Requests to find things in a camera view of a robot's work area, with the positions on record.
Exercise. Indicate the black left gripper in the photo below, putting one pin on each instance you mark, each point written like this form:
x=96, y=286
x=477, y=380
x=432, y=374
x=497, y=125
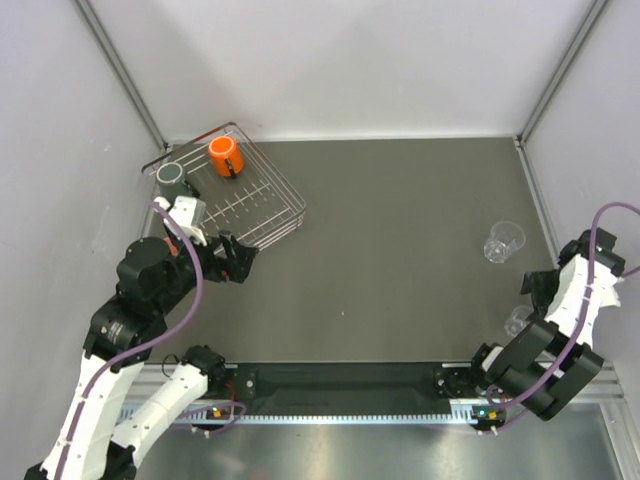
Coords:
x=235, y=265

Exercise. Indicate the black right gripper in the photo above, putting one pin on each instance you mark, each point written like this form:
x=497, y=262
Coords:
x=535, y=284

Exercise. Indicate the small clear plastic cup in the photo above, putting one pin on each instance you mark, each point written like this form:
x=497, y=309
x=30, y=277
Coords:
x=517, y=320

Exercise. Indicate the large clear plastic cup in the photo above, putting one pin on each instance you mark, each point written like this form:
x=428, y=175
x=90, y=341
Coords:
x=504, y=240

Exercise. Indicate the orange mug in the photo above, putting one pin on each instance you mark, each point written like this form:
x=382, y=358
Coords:
x=226, y=156

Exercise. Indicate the grey mug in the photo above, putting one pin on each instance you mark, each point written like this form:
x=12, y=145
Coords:
x=172, y=182

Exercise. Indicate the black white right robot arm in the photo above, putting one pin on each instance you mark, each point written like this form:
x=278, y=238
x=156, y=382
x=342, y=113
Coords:
x=556, y=298

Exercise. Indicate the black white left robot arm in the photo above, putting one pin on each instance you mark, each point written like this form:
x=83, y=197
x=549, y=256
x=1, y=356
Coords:
x=153, y=278

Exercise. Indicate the pink plastic cup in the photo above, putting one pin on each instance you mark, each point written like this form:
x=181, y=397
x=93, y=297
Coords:
x=173, y=250

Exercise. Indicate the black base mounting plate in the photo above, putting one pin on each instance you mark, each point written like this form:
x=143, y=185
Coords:
x=351, y=388

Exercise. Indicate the wire dish rack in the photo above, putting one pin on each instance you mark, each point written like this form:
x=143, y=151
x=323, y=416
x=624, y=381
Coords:
x=259, y=206

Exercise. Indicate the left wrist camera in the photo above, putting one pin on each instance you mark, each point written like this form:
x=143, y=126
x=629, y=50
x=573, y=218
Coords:
x=188, y=213

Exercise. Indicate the aluminium frame post left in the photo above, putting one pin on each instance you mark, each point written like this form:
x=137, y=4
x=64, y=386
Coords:
x=114, y=60

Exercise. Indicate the aluminium frame post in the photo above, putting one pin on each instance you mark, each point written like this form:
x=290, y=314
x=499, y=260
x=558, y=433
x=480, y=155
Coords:
x=588, y=24
x=114, y=60

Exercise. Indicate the aluminium frame post right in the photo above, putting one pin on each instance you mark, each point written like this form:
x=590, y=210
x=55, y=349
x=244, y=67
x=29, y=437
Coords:
x=588, y=24

